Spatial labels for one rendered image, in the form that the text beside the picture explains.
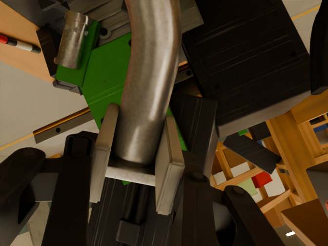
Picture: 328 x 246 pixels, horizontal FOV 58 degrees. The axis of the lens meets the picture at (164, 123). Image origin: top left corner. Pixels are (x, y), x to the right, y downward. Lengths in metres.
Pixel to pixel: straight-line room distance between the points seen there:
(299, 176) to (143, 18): 1.10
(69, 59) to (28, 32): 0.28
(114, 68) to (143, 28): 0.29
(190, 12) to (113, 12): 0.12
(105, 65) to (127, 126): 0.28
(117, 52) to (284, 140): 0.88
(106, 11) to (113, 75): 0.10
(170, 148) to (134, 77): 0.05
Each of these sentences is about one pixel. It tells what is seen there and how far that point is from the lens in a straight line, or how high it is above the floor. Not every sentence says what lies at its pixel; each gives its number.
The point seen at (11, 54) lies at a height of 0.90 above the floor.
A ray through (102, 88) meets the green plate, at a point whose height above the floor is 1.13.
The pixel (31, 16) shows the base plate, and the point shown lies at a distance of 0.67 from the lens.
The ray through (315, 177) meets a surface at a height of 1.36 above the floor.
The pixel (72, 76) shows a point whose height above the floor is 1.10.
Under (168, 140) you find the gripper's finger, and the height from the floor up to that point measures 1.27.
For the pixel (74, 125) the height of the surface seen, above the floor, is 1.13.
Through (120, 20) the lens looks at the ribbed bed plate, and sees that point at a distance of 0.48.
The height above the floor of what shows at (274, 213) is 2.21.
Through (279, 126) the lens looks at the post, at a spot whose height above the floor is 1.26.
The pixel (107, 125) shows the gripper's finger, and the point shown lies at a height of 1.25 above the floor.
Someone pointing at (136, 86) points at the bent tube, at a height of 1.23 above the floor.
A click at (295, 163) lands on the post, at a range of 1.22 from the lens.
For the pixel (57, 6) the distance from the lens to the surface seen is 0.53.
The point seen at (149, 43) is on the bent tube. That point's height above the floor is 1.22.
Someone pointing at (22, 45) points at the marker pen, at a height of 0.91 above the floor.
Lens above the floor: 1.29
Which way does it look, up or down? 10 degrees down
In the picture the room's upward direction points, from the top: 159 degrees clockwise
